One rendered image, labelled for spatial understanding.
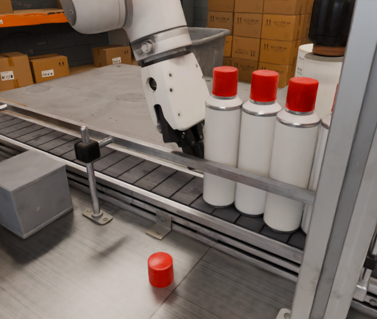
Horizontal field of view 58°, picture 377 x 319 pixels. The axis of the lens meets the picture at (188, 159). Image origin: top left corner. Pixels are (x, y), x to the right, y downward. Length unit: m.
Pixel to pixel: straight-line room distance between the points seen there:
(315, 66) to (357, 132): 0.42
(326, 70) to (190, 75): 0.27
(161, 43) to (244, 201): 0.25
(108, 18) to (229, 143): 0.22
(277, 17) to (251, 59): 0.53
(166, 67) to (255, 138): 0.15
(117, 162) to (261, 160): 0.31
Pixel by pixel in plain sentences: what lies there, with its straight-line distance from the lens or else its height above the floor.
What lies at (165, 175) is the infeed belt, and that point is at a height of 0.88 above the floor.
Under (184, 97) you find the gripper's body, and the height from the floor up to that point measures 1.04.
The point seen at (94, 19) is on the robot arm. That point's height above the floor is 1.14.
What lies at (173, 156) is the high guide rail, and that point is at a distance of 0.49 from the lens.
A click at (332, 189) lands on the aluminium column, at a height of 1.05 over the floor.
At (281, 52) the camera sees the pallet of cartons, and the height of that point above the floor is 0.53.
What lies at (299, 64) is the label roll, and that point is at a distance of 1.01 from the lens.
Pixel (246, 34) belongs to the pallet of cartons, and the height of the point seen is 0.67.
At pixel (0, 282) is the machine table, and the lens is 0.54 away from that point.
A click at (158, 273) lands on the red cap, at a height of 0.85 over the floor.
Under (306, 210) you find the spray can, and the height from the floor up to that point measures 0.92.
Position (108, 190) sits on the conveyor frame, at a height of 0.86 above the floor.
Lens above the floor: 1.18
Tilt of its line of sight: 28 degrees down
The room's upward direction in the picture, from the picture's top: straight up
